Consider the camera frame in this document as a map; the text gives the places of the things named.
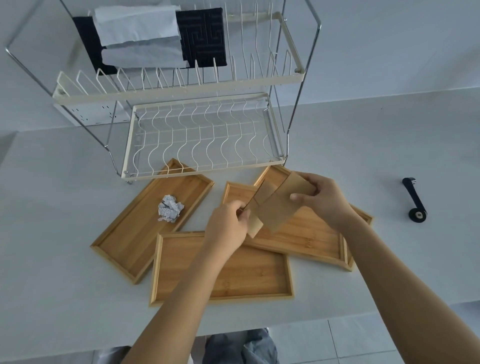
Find person's right hand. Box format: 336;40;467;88
289;172;355;230

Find person's left hand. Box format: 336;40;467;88
204;200;251;260

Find brown paper piece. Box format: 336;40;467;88
258;171;316;232
244;179;277;239

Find person's right forearm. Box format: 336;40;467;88
335;213;480;364

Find person's left forearm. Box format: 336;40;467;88
119;240;235;364

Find crumpled white paper ball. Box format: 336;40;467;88
157;194;185;225

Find two-tier white dish rack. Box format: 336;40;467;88
4;0;322;184

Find long narrow wooden tray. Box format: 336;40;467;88
90;158;215;286

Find person's grey trousers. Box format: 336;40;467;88
98;327;280;364

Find black quilted cloth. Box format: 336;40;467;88
72;7;228;76

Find white perforated plastic holder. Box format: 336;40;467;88
52;84;136;127

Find white paper sheet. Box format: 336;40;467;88
91;4;181;48
100;37;189;69

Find black crank handle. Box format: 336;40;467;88
401;177;428;221

